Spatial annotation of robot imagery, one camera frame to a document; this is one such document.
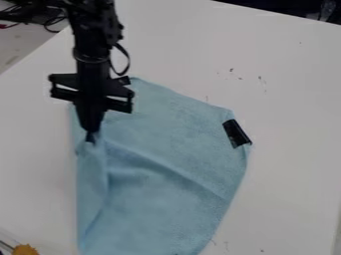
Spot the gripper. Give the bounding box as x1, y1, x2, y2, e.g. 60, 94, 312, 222
46, 59, 137, 143

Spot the light blue cloth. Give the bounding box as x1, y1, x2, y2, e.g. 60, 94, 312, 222
68, 76, 253, 255

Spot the yellow toy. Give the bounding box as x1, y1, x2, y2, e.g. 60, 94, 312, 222
12, 244, 41, 255

